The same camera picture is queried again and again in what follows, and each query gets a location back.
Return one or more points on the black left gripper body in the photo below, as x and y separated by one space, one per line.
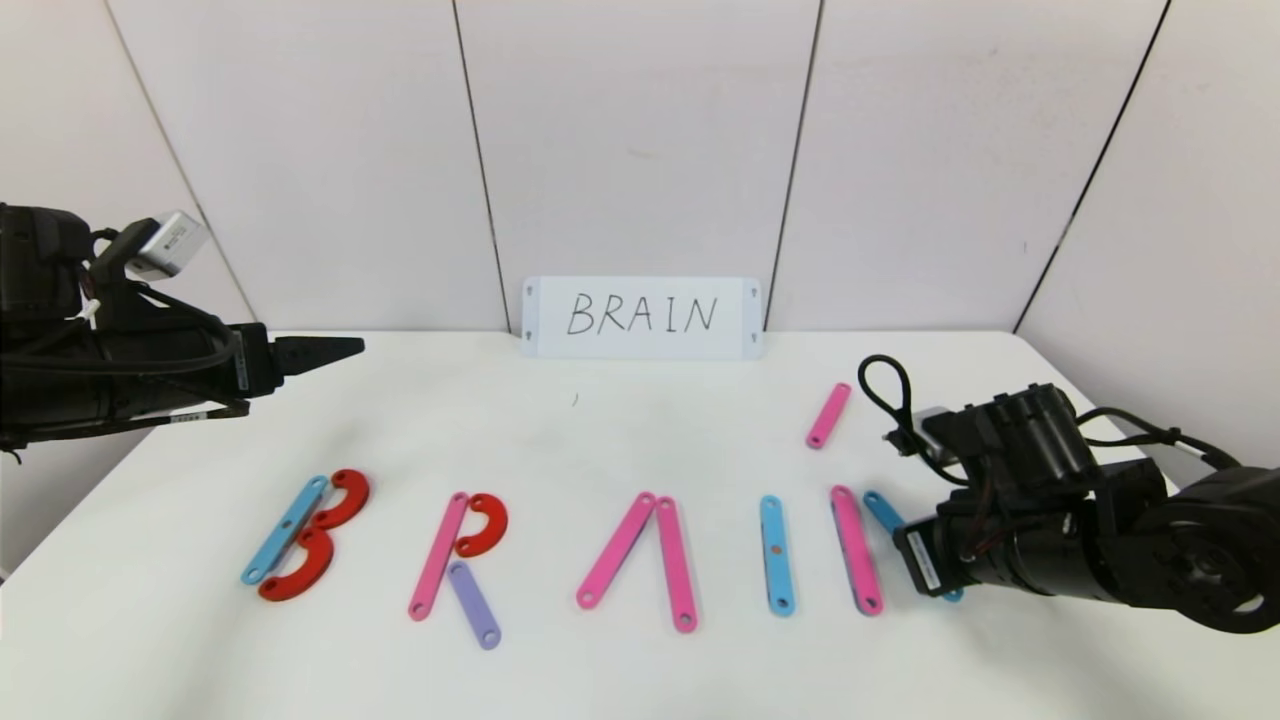
254 368

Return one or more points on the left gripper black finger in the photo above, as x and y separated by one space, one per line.
315 353

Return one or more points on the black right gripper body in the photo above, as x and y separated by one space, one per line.
921 565

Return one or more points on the short blue plastic bar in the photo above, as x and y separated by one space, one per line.
883 512

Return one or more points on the long pink plastic bar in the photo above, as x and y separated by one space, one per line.
615 550
856 550
676 565
437 555

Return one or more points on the short pink plastic bar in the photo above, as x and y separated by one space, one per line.
828 416

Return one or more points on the small red curved piece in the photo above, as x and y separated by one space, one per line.
492 530

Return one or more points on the short purple plastic bar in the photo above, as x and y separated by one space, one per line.
475 605

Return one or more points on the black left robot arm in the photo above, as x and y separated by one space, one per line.
100 370

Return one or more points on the white BRAIN word card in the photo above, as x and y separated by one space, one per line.
640 345

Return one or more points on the long blue bar orange dot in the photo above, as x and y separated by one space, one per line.
776 575

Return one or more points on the large red curved piece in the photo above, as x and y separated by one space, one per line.
355 494
318 570

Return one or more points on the long blue plastic bar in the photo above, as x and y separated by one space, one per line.
280 540

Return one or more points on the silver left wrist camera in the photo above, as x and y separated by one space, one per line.
168 245

